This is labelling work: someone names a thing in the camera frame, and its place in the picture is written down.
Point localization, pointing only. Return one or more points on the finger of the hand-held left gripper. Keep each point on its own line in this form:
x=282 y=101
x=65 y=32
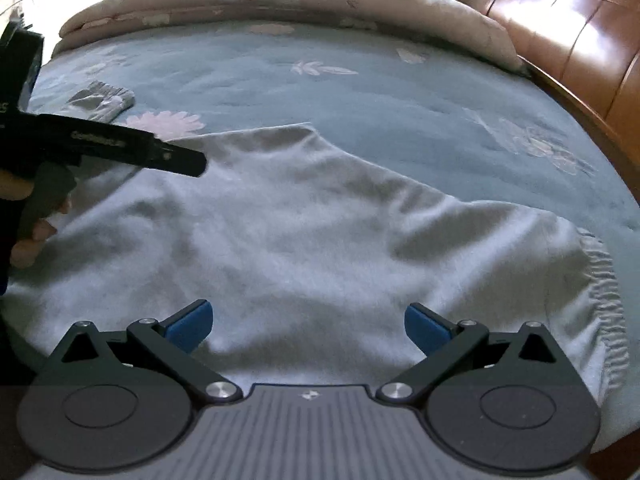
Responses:
x=182 y=160

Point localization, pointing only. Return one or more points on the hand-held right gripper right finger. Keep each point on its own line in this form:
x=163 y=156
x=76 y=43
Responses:
x=425 y=327

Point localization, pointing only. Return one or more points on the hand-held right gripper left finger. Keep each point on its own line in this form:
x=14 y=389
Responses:
x=192 y=325

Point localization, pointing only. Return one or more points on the person's left hand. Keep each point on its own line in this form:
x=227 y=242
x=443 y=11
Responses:
x=25 y=255

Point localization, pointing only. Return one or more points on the pink floral folded quilt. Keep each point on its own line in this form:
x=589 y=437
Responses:
x=300 y=10

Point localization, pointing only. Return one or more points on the teal floral bed sheet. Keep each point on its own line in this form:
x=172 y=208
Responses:
x=400 y=100

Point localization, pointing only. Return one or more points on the wooden bed headboard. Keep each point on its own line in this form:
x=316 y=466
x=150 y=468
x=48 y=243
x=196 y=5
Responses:
x=575 y=45

